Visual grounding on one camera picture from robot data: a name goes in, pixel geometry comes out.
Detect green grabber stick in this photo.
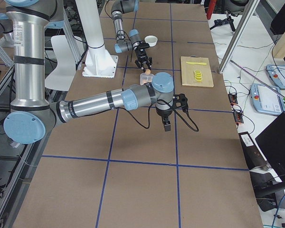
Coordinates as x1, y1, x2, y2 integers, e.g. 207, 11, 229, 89
230, 60, 285, 102

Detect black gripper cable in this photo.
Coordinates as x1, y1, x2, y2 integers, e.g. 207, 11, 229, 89
127, 99, 200, 133

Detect yellow plastic knife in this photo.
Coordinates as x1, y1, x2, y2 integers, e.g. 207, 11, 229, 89
186, 61, 207, 66

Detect aluminium frame post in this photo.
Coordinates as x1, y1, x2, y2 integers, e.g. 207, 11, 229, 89
218, 0, 260, 74

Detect white plastic chair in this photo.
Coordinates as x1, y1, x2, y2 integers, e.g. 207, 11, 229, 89
45, 35, 76, 91

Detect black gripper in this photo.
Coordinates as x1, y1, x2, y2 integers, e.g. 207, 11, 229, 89
134, 42, 152, 71
156, 104, 172, 132

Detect far orange circuit board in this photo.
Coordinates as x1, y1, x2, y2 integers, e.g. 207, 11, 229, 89
228, 93, 238, 106

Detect far teach pendant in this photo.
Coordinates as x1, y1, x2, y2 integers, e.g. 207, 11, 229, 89
266, 65, 285, 90

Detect clear plastic egg box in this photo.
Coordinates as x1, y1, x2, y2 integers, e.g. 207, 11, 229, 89
140, 73, 154, 85

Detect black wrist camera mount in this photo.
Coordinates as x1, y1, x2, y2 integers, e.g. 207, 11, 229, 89
172, 94, 189, 113

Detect near teach pendant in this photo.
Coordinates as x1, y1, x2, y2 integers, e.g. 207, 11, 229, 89
250, 83, 285, 115

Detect wooden cutting board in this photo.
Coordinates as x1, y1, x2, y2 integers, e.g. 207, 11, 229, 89
180, 56, 214, 87

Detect orange circuit board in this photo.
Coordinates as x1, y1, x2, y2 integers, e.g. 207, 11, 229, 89
233, 110, 244, 125
228, 93, 238, 106

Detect black monitor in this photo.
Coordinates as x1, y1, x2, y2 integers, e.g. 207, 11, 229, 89
255, 112, 285, 197

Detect teach pendant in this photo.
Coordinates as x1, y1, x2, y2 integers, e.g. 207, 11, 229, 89
266, 65, 285, 90
250, 83, 285, 115

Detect black electronics box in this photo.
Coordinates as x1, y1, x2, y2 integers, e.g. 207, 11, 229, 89
239, 132, 271, 171

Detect white ceramic bowl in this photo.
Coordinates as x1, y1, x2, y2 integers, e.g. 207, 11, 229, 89
144, 35, 158, 47

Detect black small tripod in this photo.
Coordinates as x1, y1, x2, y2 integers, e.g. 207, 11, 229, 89
210, 11, 238, 32

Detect near orange circuit board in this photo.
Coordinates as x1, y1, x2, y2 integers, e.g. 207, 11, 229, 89
233, 110, 244, 125

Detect yellow lemon slices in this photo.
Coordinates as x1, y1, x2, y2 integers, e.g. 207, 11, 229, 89
194, 70, 203, 82

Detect white pedestal column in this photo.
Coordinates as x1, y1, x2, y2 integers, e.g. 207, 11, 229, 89
76, 0, 118, 78

